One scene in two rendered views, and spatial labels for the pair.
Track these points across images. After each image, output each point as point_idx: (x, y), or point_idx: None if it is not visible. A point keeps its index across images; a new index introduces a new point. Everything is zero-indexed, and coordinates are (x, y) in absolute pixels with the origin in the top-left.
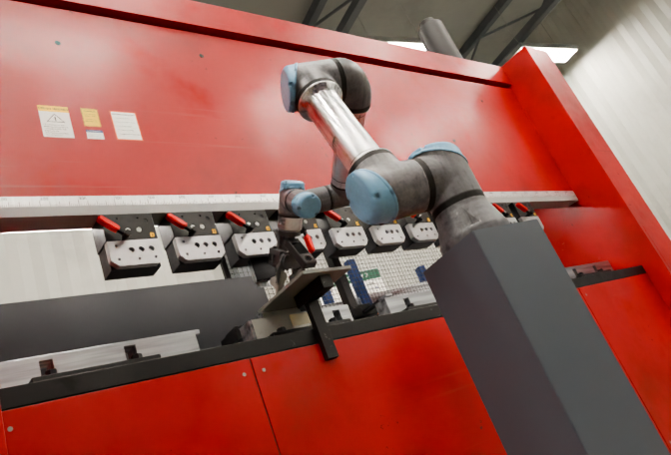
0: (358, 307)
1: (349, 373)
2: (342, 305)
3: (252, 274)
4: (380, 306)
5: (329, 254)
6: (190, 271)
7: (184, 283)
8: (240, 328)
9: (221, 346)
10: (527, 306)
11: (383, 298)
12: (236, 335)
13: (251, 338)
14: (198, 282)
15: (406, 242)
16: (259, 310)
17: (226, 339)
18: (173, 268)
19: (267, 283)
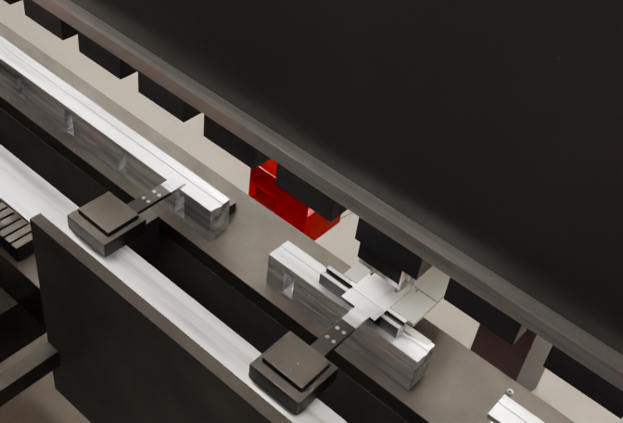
0: (135, 211)
1: None
2: (295, 246)
3: (401, 274)
4: (219, 211)
5: (259, 164)
6: (484, 325)
7: (197, 343)
8: (418, 361)
9: (530, 392)
10: None
11: (228, 200)
12: (336, 376)
13: (425, 365)
14: (168, 320)
15: (132, 67)
16: (415, 323)
17: (313, 393)
18: (518, 337)
19: (385, 275)
